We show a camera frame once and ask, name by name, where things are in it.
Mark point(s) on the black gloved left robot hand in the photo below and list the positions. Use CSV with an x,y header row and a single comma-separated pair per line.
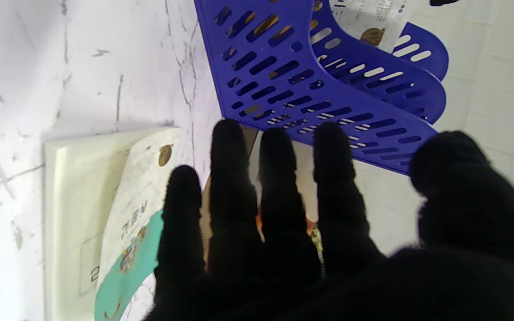
x,y
444,2

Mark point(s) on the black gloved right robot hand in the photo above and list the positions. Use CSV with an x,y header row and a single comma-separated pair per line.
x,y
373,285

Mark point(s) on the white and yellow book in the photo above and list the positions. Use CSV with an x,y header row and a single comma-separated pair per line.
x,y
373,22

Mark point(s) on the blue perforated plastic file holder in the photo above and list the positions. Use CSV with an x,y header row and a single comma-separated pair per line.
x,y
283,67

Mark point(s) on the white and teal book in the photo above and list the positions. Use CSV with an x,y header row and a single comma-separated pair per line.
x,y
105,200

